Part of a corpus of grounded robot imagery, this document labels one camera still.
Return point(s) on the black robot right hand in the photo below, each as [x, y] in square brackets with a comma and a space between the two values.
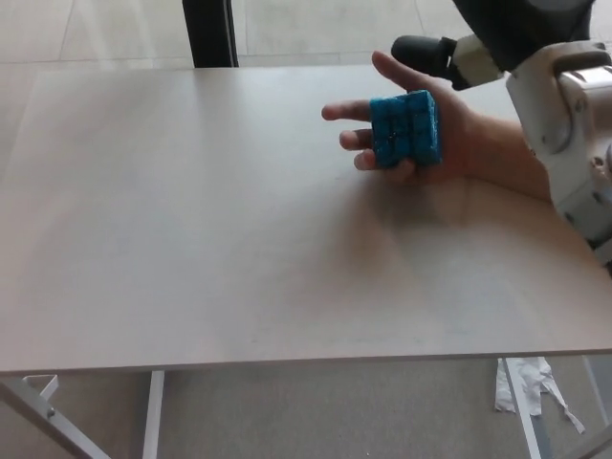
[521, 24]

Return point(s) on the white metal bracket hook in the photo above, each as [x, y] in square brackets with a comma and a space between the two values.
[50, 388]

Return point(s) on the grey diagonal frame beam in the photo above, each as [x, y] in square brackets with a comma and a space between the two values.
[43, 425]

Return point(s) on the black window frame post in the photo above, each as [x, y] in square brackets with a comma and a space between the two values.
[210, 33]

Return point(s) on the blue foil-wrapped cube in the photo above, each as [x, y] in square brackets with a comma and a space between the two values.
[406, 131]

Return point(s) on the person's bare hand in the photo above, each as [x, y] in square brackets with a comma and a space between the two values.
[456, 134]

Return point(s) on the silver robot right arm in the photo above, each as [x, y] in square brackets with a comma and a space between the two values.
[569, 134]

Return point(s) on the person's bare forearm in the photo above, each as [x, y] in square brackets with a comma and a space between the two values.
[516, 158]

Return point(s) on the white metal table leg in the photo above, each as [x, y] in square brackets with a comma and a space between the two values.
[154, 416]
[523, 416]

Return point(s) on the white crumpled paper strip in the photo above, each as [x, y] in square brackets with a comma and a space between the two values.
[533, 382]

